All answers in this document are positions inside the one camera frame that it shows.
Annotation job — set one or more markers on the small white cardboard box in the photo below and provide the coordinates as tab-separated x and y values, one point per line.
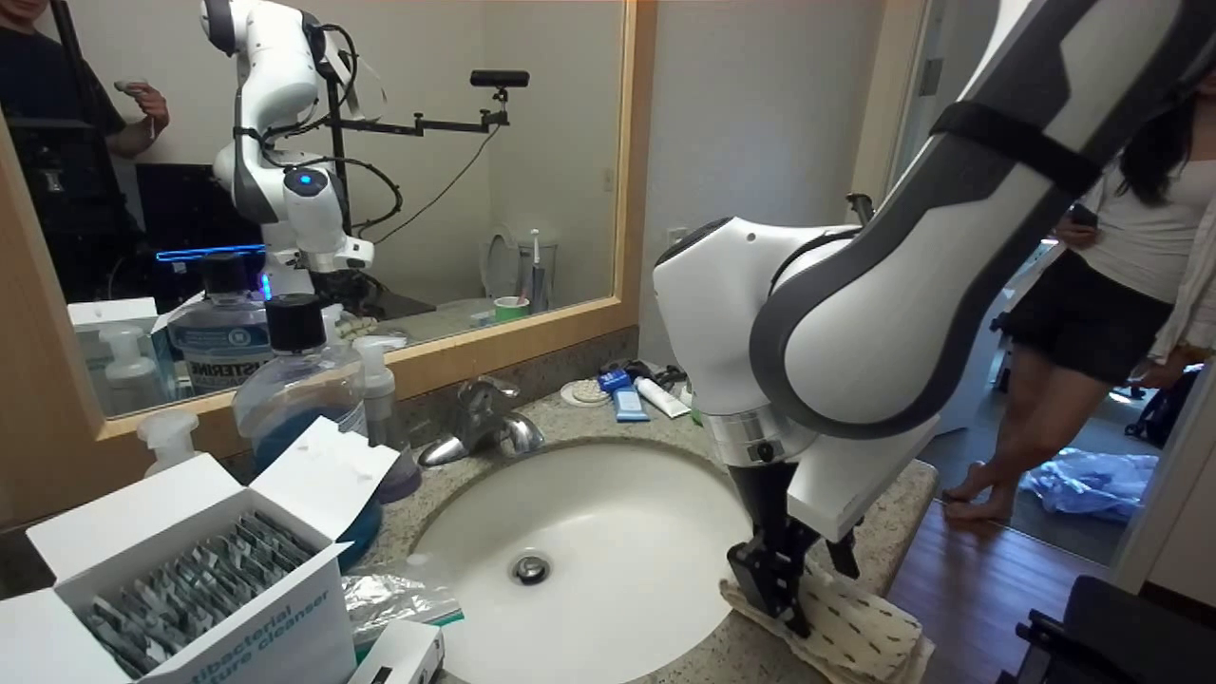
398	656

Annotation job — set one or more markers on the person in black skirt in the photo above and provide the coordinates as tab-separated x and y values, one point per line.
1114	306

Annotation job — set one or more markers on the small blue floss container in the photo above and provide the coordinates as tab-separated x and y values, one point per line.
612	376

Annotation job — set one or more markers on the black robot table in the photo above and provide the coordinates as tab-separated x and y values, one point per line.
1125	638

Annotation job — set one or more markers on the chrome faucet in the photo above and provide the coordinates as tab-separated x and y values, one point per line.
479	424

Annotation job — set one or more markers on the wood framed mirror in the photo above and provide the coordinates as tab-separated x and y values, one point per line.
532	192

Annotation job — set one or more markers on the blue clothes pile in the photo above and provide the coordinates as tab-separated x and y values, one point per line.
1087	485

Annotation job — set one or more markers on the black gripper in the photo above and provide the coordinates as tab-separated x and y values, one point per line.
770	514

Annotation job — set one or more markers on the small clear pump bottle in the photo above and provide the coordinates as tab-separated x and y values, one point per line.
374	391

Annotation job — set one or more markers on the round white dish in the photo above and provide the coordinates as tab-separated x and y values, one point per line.
582	391

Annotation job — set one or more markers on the black bag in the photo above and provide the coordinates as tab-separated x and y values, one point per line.
1164	407

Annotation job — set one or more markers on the open white packet box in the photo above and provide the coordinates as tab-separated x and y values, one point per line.
193	594

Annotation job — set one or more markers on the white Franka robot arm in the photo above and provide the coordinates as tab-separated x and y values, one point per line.
874	342

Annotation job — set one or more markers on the cream striped cloth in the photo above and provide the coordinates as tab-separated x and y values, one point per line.
861	629

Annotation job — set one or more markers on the white toothpaste tube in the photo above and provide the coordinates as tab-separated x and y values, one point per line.
661	396

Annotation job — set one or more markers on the clear soap pump dispenser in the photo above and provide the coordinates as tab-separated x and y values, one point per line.
167	438

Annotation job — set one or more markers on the blue mouthwash bottle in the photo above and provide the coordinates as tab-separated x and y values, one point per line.
297	382

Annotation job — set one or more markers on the clear plastic bag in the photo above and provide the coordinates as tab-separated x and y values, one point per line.
400	597

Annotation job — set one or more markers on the white oval sink basin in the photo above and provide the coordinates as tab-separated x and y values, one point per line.
608	533

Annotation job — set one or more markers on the blue white packet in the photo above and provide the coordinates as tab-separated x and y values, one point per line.
630	407

